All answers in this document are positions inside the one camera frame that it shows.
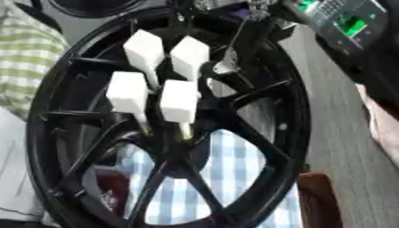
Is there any black round object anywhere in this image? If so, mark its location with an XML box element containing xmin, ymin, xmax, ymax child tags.
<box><xmin>48</xmin><ymin>0</ymin><xmax>153</xmax><ymax>19</ymax></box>

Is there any white pin with thin stem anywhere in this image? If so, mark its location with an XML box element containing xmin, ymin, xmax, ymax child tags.
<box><xmin>168</xmin><ymin>35</ymin><xmax>212</xmax><ymax>83</ymax></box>
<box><xmin>157</xmin><ymin>78</ymin><xmax>203</xmax><ymax>141</ymax></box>
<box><xmin>104</xmin><ymin>70</ymin><xmax>153</xmax><ymax>134</ymax></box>
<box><xmin>121</xmin><ymin>28</ymin><xmax>167</xmax><ymax>91</ymax></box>

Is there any brown wooden chair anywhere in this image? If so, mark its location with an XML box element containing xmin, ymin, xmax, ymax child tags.
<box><xmin>296</xmin><ymin>172</ymin><xmax>346</xmax><ymax>228</ymax></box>

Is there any black spoked wheel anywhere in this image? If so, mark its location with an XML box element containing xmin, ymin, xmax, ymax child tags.
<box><xmin>25</xmin><ymin>8</ymin><xmax>314</xmax><ymax>228</ymax></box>

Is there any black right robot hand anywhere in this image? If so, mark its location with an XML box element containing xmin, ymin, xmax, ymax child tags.
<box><xmin>173</xmin><ymin>0</ymin><xmax>299</xmax><ymax>76</ymax></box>

